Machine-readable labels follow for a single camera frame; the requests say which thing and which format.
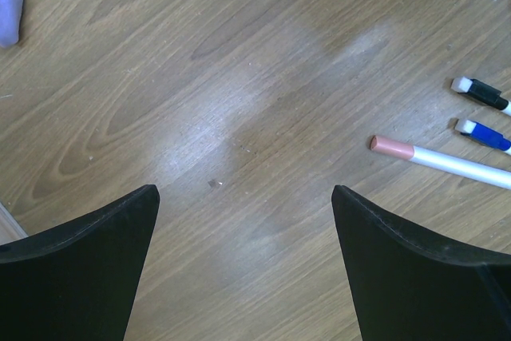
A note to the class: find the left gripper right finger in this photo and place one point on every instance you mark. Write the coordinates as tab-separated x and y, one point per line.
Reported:
410	283

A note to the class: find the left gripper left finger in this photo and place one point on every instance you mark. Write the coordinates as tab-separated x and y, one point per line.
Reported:
78	280

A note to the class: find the pink cap white marker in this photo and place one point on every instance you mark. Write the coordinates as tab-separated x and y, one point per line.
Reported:
441	161

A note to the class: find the blue cap whiteboard marker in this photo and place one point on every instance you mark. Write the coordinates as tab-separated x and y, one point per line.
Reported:
483	135

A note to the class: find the black cap whiteboard marker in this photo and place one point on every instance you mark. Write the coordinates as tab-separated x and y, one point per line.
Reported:
481	92

